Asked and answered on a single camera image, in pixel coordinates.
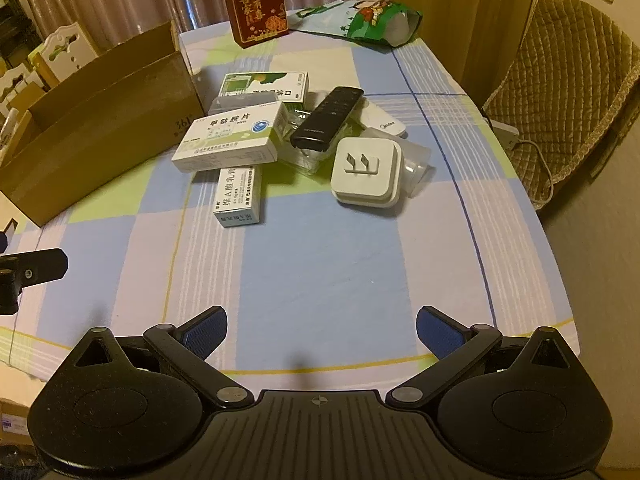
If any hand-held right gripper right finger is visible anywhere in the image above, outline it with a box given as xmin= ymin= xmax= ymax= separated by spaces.
xmin=387 ymin=305 xmax=571 ymax=413

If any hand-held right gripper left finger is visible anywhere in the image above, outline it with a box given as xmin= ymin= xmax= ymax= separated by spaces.
xmin=74 ymin=305 xmax=248 ymax=413

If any brown cardboard box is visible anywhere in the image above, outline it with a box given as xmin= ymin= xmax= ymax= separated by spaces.
xmin=0 ymin=20 xmax=206 ymax=226

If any white power adapter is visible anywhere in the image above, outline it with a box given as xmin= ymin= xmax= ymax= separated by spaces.
xmin=330 ymin=136 xmax=403 ymax=209

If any clear plastic cup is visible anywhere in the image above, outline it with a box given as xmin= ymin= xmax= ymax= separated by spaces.
xmin=362 ymin=127 xmax=433 ymax=198

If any blue and white medicine box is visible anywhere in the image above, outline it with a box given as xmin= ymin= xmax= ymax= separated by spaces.
xmin=171 ymin=101 xmax=291 ymax=173

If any clear plastic case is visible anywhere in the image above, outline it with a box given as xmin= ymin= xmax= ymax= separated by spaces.
xmin=277 ymin=105 xmax=336 ymax=177

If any white remote control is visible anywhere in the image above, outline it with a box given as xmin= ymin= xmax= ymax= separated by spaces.
xmin=350 ymin=99 xmax=408 ymax=139

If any black remote control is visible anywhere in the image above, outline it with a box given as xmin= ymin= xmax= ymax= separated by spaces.
xmin=290 ymin=86 xmax=364 ymax=152

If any green and white medicine box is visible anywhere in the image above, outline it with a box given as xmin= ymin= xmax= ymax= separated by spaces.
xmin=221 ymin=71 xmax=309 ymax=108

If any white carved chair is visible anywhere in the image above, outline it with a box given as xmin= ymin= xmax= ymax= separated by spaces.
xmin=0 ymin=66 xmax=40 ymax=111
xmin=32 ymin=21 xmax=103 ymax=87

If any white power strip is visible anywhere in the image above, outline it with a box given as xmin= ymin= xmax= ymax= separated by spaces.
xmin=487 ymin=119 xmax=521 ymax=150

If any chair with quilted cover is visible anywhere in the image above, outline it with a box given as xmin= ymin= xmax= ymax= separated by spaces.
xmin=482 ymin=0 xmax=640 ymax=211

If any green cartoon snack bag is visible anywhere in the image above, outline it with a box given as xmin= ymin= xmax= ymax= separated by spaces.
xmin=287 ymin=0 xmax=423 ymax=48

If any red paper gift box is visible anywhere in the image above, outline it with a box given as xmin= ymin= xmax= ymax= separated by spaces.
xmin=226 ymin=0 xmax=290 ymax=49

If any white power cable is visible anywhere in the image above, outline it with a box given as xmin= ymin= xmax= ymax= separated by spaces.
xmin=514 ymin=139 xmax=557 ymax=202

